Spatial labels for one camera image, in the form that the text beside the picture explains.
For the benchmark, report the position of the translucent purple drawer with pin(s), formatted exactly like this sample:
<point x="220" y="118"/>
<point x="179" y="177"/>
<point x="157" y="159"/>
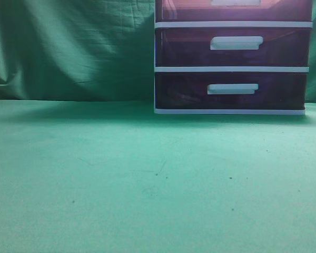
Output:
<point x="232" y="46"/>
<point x="189" y="90"/>
<point x="233" y="10"/>

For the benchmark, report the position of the green cloth backdrop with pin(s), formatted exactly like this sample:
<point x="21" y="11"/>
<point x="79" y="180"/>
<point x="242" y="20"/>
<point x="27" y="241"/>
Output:
<point x="86" y="165"/>

